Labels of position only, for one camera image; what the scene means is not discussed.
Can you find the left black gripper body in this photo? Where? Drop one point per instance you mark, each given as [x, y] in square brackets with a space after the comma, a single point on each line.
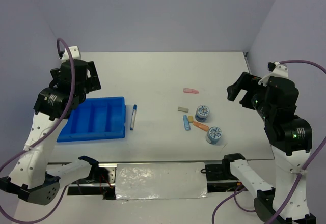
[92, 84]

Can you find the blue plastic clip case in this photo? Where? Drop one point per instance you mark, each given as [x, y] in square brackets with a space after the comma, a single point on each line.
[186, 123]

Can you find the blue plastic divided tray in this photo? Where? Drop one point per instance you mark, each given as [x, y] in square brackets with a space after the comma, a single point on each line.
[96, 119]

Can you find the blue white marker pen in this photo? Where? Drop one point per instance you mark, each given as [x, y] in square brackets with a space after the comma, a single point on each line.
[132, 122]

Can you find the grey eraser block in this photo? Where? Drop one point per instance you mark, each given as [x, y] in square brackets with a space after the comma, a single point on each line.
[183, 109]

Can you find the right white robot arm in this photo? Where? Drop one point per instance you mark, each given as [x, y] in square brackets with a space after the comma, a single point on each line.
[290, 139]

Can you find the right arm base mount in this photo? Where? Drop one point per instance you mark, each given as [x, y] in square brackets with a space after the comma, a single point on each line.
[218, 180]

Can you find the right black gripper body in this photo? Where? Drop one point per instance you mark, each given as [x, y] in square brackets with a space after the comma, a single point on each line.
[253, 98]

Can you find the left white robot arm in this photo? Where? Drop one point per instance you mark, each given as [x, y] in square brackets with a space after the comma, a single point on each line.
[29, 179]

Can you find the orange plastic clip case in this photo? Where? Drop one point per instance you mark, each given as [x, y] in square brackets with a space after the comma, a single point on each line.
[201, 126]

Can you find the pink stapler refill case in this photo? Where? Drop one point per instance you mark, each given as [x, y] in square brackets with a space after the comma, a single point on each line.
[190, 91]

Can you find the silver foil sheet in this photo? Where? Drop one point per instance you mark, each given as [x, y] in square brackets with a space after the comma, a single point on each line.
[160, 181]

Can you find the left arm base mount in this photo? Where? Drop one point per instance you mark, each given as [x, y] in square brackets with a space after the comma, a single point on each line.
[103, 186]

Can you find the blue round tape tin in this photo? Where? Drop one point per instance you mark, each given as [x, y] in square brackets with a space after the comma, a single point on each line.
[202, 113]

